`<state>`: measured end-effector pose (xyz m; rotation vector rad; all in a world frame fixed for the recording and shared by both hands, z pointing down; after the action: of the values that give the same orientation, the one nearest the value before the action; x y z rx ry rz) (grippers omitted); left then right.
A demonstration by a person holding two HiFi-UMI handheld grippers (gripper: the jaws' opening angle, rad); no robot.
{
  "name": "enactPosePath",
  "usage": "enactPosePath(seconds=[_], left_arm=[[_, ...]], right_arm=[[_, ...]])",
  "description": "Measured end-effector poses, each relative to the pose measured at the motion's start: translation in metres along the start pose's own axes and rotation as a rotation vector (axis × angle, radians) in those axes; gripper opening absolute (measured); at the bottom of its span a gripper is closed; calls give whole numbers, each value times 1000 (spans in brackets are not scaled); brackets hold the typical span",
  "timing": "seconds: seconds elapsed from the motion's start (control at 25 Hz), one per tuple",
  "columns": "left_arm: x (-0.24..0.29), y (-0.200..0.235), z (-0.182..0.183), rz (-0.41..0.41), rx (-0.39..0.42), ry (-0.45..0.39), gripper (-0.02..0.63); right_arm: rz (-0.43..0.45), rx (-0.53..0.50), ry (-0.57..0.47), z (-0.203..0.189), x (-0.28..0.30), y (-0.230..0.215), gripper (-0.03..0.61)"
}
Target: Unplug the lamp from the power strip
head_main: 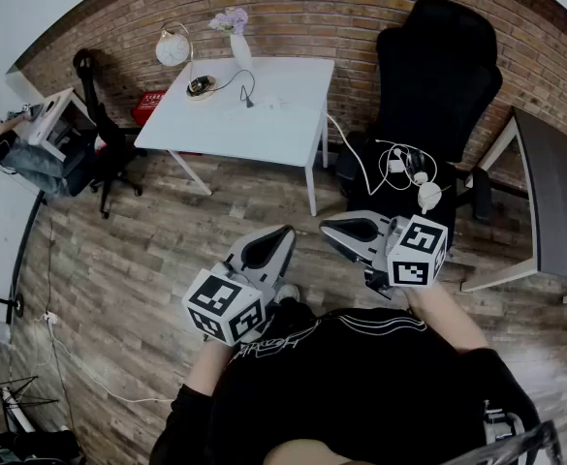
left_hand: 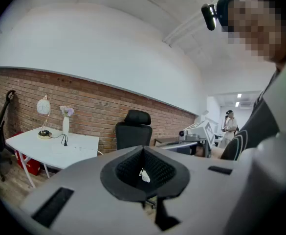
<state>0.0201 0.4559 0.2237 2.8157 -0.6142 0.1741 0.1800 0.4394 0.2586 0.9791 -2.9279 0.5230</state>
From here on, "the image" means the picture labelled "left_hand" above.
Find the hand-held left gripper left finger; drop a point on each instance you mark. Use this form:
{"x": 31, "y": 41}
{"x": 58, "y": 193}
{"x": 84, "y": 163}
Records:
{"x": 108, "y": 177}

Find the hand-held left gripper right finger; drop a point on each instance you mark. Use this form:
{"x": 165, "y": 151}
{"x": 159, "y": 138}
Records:
{"x": 182, "y": 177}

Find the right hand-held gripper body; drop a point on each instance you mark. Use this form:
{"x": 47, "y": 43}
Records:
{"x": 199, "y": 131}

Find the white globe lamp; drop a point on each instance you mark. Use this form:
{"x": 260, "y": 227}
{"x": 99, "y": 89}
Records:
{"x": 43, "y": 106}

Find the person's right forearm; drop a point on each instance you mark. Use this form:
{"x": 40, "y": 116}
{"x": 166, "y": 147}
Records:
{"x": 218, "y": 153}

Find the brown wooden table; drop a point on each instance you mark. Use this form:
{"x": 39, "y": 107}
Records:
{"x": 164, "y": 141}

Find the small white paper scrap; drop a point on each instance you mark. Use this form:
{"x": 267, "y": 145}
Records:
{"x": 145, "y": 176}

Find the black high-back office chair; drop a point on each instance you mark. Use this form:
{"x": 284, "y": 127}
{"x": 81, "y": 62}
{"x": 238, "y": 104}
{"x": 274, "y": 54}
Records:
{"x": 133, "y": 136}

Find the white vase with flowers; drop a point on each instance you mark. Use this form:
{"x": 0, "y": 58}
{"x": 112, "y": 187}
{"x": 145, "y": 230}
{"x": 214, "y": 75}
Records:
{"x": 65, "y": 125}

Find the white table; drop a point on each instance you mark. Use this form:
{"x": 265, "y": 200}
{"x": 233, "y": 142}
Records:
{"x": 40, "y": 150}

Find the red box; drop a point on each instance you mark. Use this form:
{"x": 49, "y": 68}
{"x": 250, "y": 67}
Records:
{"x": 31, "y": 166}

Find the person's head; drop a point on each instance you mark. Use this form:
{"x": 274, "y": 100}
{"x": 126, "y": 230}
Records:
{"x": 255, "y": 28}

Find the black head-worn camera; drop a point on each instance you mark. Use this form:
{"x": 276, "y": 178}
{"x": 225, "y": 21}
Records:
{"x": 209, "y": 16}

